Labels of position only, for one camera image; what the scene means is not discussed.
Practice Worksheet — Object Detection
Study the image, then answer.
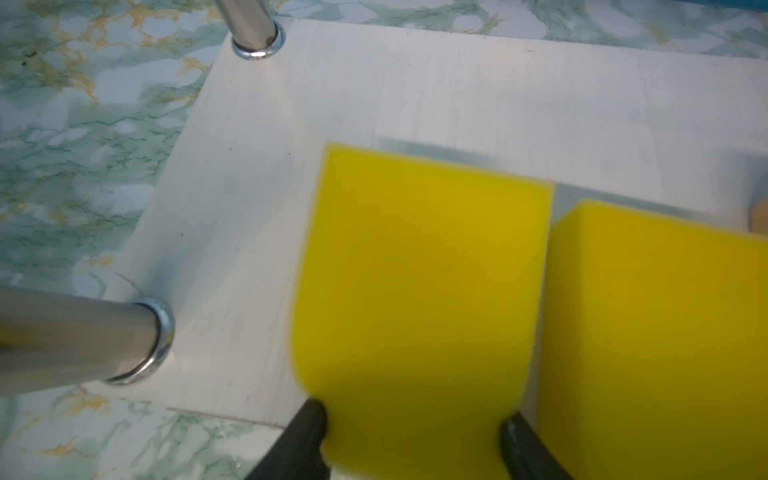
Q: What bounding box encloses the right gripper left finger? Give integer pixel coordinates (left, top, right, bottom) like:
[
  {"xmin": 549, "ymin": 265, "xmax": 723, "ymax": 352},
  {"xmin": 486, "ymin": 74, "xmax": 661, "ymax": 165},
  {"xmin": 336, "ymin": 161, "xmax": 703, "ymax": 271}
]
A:
[{"xmin": 246, "ymin": 399, "xmax": 331, "ymax": 480}]

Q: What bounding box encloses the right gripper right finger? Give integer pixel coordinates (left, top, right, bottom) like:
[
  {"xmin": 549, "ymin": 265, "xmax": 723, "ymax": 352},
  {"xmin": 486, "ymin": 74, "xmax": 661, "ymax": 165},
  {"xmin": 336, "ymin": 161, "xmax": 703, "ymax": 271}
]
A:
[{"xmin": 500, "ymin": 412, "xmax": 573, "ymax": 480}]

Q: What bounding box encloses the yellow sponge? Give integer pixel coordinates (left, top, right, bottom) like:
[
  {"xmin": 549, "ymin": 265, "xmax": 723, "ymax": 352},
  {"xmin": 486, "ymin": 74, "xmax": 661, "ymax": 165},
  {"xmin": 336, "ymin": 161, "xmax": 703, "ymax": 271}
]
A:
[
  {"xmin": 537, "ymin": 200, "xmax": 767, "ymax": 479},
  {"xmin": 291, "ymin": 144, "xmax": 555, "ymax": 479}
]

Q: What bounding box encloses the orange sponge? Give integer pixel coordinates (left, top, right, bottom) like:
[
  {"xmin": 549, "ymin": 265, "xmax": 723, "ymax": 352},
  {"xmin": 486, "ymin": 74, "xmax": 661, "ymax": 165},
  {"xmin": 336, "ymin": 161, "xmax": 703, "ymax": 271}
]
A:
[{"xmin": 749, "ymin": 198, "xmax": 768, "ymax": 236}]

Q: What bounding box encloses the white two-tier shelf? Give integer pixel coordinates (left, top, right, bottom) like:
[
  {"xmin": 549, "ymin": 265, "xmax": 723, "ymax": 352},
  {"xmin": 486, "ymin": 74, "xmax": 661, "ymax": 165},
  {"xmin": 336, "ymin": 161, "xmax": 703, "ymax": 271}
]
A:
[{"xmin": 0, "ymin": 0, "xmax": 768, "ymax": 430}]

